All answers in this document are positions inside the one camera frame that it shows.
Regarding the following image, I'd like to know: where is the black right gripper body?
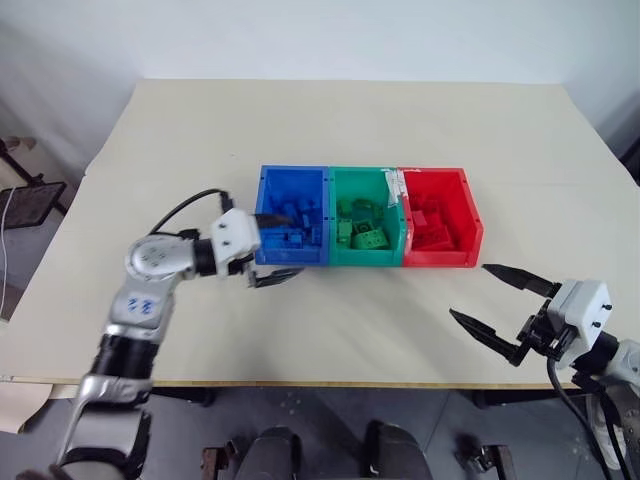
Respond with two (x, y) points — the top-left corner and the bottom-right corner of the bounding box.
(518, 306), (570, 358)

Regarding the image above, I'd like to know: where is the black flat plate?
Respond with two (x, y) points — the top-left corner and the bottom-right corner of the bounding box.
(0, 181), (68, 229)

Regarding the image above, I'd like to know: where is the black table frame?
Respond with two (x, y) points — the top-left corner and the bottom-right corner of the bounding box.
(149, 383), (577, 412)

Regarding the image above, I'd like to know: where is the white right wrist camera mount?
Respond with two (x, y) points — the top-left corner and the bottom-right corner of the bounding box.
(546, 279), (613, 369)

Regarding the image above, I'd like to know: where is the white tape strip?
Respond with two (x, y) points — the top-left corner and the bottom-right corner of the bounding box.
(383, 169), (406, 208)

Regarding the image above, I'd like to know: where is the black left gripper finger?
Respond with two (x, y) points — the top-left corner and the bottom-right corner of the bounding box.
(247, 267), (306, 291)
(254, 212), (296, 231)

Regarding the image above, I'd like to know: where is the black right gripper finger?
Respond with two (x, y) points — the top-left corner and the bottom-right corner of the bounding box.
(448, 307), (529, 368)
(481, 263), (564, 299)

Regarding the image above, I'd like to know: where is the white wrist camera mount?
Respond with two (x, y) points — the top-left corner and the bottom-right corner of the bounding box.
(546, 279), (613, 369)
(209, 208), (263, 279)

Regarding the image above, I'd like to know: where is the dark rounded shape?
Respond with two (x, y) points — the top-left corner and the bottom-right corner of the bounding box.
(248, 425), (304, 480)
(363, 420), (427, 480)

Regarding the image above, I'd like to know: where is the green plastic bin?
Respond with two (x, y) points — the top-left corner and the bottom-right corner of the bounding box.
(327, 166), (407, 268)

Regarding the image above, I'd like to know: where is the rusty brown bracket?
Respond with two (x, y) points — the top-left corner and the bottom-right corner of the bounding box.
(451, 436), (512, 480)
(200, 436), (237, 480)

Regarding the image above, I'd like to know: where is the black stand rod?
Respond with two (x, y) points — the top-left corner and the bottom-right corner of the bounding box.
(0, 136), (45, 187)

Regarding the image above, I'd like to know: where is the long blue building block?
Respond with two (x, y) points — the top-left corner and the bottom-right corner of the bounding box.
(264, 233), (304, 250)

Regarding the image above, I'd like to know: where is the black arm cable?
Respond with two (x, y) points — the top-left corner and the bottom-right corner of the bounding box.
(149, 188), (237, 236)
(546, 356), (629, 472)

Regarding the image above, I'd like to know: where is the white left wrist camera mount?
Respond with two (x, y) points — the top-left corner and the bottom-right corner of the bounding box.
(209, 208), (263, 279)

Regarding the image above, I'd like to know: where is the red plastic bin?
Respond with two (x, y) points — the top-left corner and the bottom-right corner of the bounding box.
(397, 167), (486, 270)

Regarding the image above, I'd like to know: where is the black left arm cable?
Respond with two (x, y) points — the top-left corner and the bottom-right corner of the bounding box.
(149, 188), (237, 236)

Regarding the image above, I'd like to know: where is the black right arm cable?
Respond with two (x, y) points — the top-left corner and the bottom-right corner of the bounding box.
(546, 356), (629, 472)

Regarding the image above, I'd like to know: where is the large green building block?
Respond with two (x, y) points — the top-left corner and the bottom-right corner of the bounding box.
(351, 230), (391, 252)

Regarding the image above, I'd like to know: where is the large red building block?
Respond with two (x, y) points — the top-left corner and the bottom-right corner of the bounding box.
(411, 226), (454, 252)

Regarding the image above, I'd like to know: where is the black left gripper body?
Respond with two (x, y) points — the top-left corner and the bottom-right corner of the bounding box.
(227, 255), (258, 288)

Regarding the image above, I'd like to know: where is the blue plastic bin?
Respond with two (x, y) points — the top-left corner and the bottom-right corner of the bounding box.
(253, 164), (332, 267)

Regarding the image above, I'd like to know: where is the thin white cable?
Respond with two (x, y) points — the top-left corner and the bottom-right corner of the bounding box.
(0, 188), (17, 312)

